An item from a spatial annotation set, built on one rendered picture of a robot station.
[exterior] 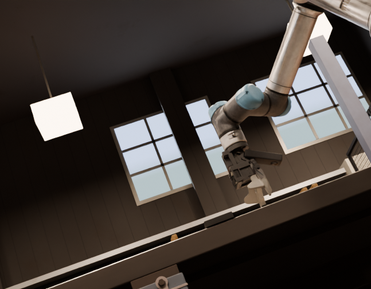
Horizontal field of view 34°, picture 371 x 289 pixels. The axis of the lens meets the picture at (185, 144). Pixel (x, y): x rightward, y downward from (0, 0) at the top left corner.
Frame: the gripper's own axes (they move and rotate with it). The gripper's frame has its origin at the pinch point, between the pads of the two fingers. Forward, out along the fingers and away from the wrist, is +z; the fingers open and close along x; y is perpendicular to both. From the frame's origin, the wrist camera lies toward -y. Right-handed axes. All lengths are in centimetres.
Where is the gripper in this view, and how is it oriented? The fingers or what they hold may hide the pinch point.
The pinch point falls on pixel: (269, 203)
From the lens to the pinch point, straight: 178.1
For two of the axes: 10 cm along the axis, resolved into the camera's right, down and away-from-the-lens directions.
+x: -0.1, -4.2, -9.1
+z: 3.6, 8.5, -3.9
